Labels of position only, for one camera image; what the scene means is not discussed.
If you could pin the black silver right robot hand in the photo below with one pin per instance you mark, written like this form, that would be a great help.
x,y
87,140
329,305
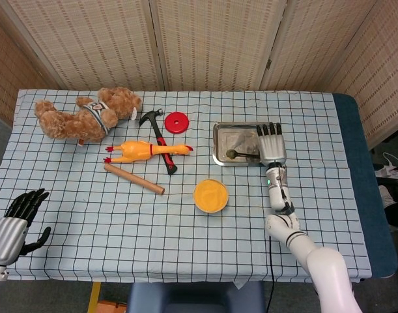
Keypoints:
x,y
273,148

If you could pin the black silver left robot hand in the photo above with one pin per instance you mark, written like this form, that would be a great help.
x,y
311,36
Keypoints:
x,y
8,236

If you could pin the black spoon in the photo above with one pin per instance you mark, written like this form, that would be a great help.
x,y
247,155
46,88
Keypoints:
x,y
231,154

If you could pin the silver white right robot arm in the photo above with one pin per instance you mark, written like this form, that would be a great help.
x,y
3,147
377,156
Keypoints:
x,y
322,264

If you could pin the rectangular steel tray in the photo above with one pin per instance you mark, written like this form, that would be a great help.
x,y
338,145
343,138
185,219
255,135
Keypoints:
x,y
231,137

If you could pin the yellow bowl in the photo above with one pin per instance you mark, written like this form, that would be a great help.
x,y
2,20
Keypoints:
x,y
210,195

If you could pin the blue padded table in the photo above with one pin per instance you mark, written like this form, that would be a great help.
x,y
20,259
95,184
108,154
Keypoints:
x,y
351,137

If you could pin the red disc with hole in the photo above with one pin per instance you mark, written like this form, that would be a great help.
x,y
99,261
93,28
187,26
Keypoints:
x,y
182,125

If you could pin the yellow strip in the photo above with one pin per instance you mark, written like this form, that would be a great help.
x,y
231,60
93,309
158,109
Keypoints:
x,y
93,296

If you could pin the light blue checked tablecloth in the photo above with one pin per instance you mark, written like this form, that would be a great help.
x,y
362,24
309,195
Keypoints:
x,y
120,228

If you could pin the black red claw hammer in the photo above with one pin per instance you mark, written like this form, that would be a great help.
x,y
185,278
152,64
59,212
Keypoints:
x,y
157,128

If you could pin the white power adapter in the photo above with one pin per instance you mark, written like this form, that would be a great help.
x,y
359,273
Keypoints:
x,y
389,171

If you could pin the beige woven folding screen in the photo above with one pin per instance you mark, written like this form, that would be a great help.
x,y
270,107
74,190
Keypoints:
x,y
211,42

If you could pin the white shoe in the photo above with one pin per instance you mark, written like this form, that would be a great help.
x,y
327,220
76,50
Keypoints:
x,y
387,195

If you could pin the orange box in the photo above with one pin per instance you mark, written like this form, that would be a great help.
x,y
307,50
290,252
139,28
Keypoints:
x,y
112,307

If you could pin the brown teddy bear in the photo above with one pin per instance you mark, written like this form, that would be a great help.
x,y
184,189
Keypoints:
x,y
78,120

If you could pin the brown cardboard tube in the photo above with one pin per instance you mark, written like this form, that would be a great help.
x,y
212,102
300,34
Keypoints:
x,y
133,178

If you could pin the yellow rubber chicken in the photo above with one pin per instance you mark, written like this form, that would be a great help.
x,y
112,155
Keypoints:
x,y
133,150

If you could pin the blue chair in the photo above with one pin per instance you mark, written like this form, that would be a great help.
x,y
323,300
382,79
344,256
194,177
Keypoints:
x,y
195,298

